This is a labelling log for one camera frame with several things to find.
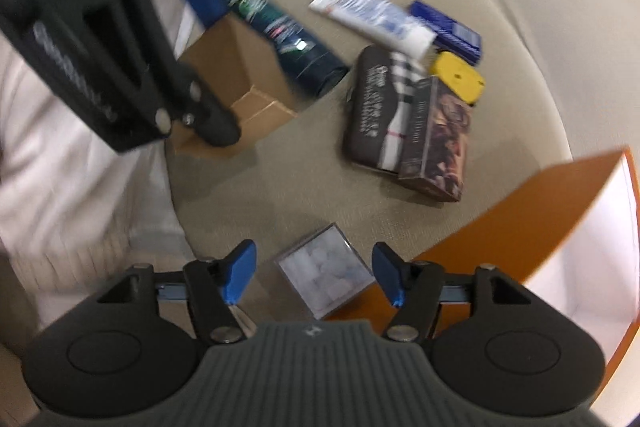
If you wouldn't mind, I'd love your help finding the brown cardboard cube box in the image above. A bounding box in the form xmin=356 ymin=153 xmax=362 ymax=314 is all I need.
xmin=170 ymin=14 xmax=296 ymax=160

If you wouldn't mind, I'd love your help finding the clear plastic box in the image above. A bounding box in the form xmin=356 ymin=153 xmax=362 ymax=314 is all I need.
xmin=276 ymin=223 xmax=374 ymax=320

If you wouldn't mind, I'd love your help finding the brown illustrated book box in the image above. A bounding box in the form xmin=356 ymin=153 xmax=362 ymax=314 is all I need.
xmin=398 ymin=76 xmax=472 ymax=202

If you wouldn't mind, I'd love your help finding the black zip case with stripes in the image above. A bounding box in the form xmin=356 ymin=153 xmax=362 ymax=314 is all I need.
xmin=343 ymin=46 xmax=426 ymax=173

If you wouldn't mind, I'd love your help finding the white toothpaste tube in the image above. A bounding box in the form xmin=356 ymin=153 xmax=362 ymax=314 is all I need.
xmin=309 ymin=0 xmax=436 ymax=61

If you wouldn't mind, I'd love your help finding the yellow tape measure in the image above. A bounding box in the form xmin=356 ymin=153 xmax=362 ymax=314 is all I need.
xmin=430 ymin=52 xmax=486 ymax=105

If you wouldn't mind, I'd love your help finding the dark blue small box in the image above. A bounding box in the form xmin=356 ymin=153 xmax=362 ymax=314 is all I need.
xmin=408 ymin=0 xmax=483 ymax=66

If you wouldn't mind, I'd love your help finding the white knitted cloth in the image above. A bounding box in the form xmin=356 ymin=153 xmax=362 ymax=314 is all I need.
xmin=0 ymin=0 xmax=202 ymax=327

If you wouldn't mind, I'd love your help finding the orange white storage box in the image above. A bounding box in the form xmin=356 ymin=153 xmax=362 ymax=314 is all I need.
xmin=336 ymin=150 xmax=639 ymax=418

